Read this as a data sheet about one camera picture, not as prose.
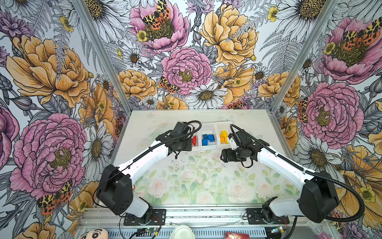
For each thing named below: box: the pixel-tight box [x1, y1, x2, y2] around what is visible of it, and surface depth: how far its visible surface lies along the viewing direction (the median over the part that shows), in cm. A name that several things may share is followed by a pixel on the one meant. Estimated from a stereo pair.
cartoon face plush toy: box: [79, 228, 109, 239], surface depth 65 cm
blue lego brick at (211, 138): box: [207, 133, 215, 143], surface depth 103 cm
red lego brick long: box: [191, 135, 197, 146], surface depth 104 cm
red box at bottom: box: [224, 232, 250, 239], surface depth 67 cm
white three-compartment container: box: [191, 120, 233, 151], surface depth 102 cm
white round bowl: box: [170, 225, 195, 239], surface depth 71 cm
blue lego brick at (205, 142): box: [201, 138, 209, 146], surface depth 104 cm
